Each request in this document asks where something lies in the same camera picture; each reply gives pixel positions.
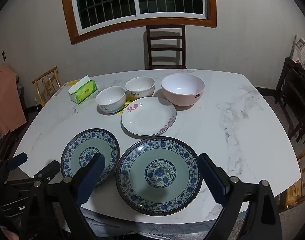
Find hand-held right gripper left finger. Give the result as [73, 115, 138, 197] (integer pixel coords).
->
[19, 152, 107, 240]

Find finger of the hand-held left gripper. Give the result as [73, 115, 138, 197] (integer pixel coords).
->
[6, 152, 27, 170]
[34, 160, 61, 180]

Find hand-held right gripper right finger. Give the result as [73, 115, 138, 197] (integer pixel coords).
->
[198, 153, 283, 240]

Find small blue patterned plate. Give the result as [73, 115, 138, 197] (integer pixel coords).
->
[60, 128, 120, 189]

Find large blue patterned plate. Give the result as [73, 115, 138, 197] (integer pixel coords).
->
[116, 136, 203, 216]

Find white bowl with blue stripe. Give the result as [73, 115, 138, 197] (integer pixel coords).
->
[96, 86, 126, 114]

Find white plate with pink flowers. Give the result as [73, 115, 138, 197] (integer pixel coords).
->
[121, 96, 177, 137]

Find large pink bowl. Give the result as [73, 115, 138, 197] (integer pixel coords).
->
[161, 73, 205, 107]

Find white bowl with orange stripe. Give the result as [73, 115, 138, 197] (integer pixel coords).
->
[125, 77, 156, 101]

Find person's left hand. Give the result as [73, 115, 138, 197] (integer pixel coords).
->
[0, 226, 19, 240]

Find pink cloth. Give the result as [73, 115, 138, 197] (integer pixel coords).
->
[0, 64, 27, 138]

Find round yellow warning sticker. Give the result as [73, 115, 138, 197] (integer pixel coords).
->
[123, 99, 135, 112]

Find green tissue box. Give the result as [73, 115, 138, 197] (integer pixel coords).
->
[68, 75, 100, 105]

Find dark wooden chairs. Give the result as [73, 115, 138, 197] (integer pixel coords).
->
[275, 57, 305, 144]

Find stack of newspapers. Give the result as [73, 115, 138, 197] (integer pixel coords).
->
[291, 35, 305, 70]

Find dark wooden slatted chair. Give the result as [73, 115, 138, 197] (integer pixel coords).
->
[146, 24, 188, 70]

